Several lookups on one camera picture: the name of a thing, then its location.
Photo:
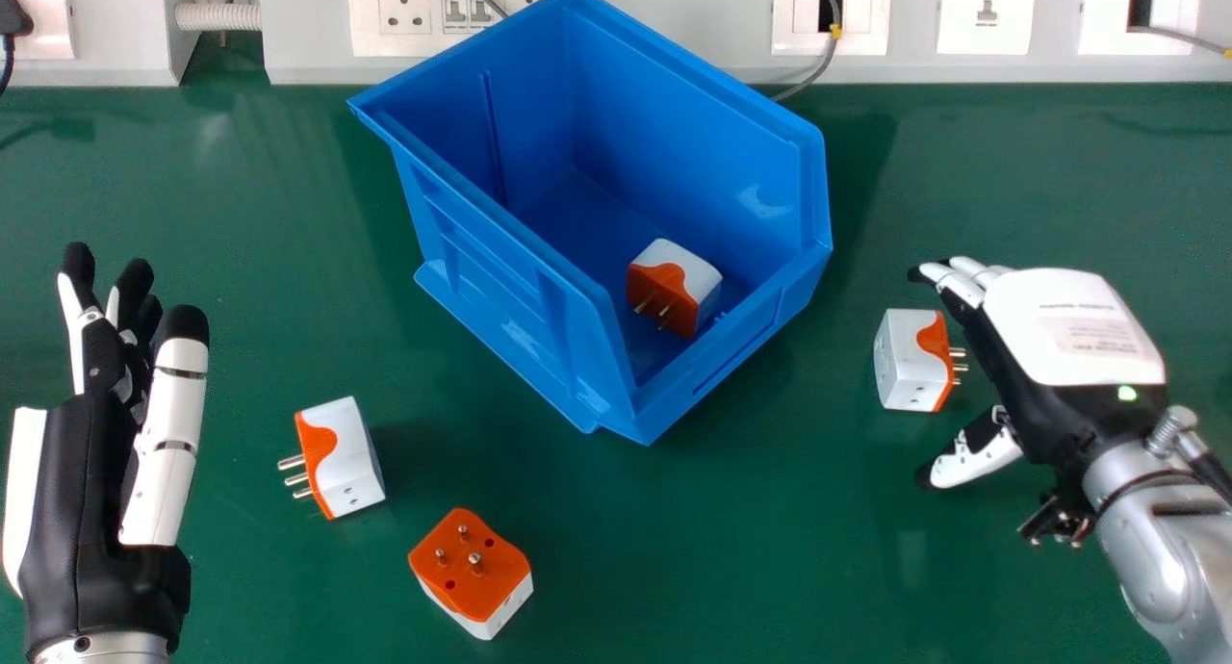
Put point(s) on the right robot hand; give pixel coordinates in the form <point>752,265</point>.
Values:
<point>1064,342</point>

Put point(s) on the white-and-orange plug adapter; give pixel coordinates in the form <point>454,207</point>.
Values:
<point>912,361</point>
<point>337,457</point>
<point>674,284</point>
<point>472,573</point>

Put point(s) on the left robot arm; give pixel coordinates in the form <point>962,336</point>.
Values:
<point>96,648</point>

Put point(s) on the blue plastic bin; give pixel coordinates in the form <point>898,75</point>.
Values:
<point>616,212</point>

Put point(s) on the black plug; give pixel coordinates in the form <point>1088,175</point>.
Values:
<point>12,17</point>

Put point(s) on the white wall socket panel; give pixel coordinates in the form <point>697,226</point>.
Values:
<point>43,14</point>
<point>985,10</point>
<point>830,10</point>
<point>452,10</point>
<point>1141,10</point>

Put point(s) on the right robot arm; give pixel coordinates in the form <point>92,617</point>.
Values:
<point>1160,539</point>

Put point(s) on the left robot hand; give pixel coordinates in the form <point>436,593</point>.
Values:
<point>82,510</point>

